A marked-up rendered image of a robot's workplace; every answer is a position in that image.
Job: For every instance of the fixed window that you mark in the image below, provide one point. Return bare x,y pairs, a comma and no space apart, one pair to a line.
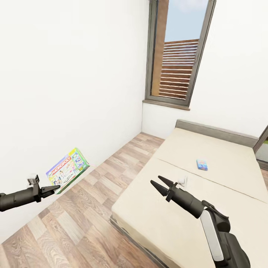
177,35

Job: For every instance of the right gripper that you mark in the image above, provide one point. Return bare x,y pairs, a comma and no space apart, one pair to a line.
182,198

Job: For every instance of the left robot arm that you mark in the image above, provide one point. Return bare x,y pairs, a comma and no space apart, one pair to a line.
31,194

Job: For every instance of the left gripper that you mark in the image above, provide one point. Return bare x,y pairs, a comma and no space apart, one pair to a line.
30,195

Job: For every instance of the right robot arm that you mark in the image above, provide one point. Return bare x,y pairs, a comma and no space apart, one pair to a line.
224,246

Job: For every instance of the bed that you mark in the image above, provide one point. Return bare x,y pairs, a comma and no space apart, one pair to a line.
168,234

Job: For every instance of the board game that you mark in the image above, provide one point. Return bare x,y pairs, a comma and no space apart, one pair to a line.
67,170
202,164

